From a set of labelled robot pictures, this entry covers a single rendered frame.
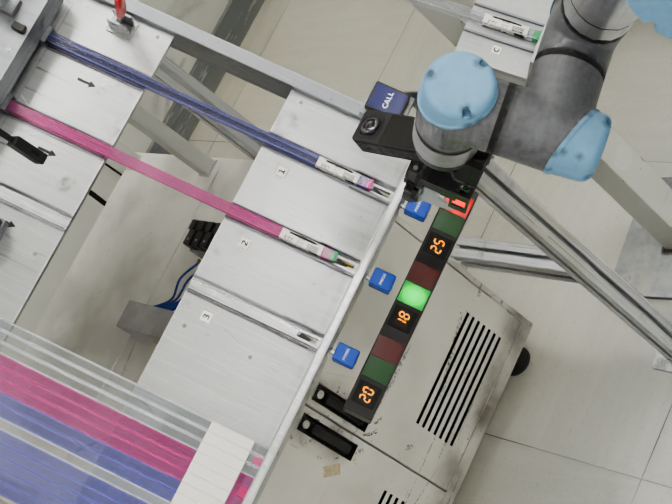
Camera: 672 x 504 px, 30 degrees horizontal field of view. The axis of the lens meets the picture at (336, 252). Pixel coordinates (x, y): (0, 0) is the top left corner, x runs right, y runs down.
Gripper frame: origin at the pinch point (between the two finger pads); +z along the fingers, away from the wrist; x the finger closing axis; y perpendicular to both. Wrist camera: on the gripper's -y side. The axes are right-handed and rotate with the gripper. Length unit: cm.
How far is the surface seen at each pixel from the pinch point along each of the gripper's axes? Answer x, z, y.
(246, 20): 91, 198, -85
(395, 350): -18.0, 10.8, 5.9
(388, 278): -10.2, 8.6, 1.1
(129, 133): 41, 189, -97
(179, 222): -3, 64, -41
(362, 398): -25.5, 10.8, 4.7
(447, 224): 0.5, 10.8, 4.9
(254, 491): -42.1, 7.6, -2.2
